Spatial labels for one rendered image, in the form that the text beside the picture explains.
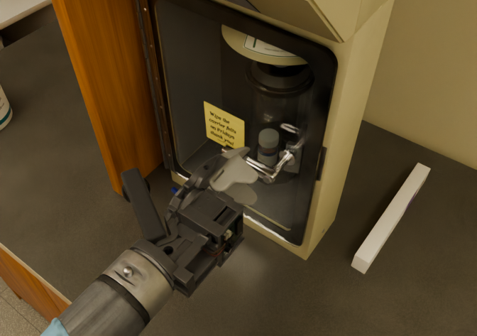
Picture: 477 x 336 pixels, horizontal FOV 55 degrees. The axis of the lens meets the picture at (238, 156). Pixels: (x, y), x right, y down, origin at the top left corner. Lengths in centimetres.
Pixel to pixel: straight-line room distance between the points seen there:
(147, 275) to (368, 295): 45
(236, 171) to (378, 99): 58
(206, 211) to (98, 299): 15
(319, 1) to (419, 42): 62
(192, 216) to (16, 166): 61
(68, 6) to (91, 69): 11
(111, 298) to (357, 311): 46
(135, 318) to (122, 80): 43
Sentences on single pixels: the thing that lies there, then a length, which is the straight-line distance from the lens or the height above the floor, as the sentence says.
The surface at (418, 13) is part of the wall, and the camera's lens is 98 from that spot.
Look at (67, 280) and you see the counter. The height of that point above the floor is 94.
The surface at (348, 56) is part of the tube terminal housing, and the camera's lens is 53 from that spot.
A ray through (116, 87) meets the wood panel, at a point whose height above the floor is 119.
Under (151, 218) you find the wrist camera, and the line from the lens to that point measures 56.
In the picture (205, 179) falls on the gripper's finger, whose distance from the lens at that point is 57.
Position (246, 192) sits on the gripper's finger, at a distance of 63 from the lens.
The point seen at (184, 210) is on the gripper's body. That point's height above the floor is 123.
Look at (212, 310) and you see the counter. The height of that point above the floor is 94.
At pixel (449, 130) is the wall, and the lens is 109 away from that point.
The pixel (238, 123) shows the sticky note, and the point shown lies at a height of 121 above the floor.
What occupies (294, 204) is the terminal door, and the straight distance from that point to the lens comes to 72.
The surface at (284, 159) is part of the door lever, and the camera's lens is 64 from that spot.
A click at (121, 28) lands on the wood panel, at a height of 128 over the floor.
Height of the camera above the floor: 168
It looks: 48 degrees down
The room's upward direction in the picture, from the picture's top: straight up
